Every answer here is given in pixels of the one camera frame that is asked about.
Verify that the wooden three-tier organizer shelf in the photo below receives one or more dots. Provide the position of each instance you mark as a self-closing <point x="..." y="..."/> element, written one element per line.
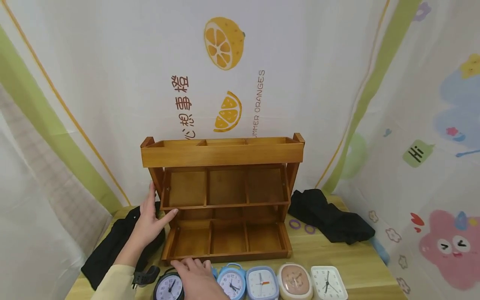
<point x="225" y="155"/>

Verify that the cream and pink alarm clock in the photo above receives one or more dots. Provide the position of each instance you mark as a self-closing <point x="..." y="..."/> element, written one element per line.
<point x="295" y="282"/>

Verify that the person's right fingers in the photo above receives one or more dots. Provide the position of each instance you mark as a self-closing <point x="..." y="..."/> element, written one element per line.
<point x="191" y="264"/>

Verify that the person's left thumb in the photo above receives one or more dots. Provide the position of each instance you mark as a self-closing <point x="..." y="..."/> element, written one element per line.
<point x="169" y="216"/>

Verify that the blue square alarm clock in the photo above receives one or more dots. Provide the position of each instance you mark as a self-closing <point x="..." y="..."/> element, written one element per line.
<point x="262" y="284"/>

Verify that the person's left hand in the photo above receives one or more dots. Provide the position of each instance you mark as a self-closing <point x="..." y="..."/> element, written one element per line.
<point x="146" y="227"/>

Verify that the light blue round alarm clock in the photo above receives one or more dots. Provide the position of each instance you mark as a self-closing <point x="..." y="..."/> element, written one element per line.
<point x="231" y="283"/>

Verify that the black round alarm clock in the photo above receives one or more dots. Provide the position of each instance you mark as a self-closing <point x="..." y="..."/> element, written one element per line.
<point x="168" y="287"/>

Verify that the black cloth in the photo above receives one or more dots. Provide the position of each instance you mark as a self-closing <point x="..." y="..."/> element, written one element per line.
<point x="330" y="216"/>
<point x="112" y="250"/>

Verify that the person's left forearm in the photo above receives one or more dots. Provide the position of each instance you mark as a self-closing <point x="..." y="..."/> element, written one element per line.
<point x="114" y="280"/>

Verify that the person's right hand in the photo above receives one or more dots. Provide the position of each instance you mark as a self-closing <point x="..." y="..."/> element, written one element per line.
<point x="200" y="283"/>

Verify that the person's left fingers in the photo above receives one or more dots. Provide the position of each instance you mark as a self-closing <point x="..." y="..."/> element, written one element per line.
<point x="150" y="200"/>

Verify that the white square alarm clock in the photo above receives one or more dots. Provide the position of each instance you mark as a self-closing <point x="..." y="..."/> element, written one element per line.
<point x="328" y="283"/>

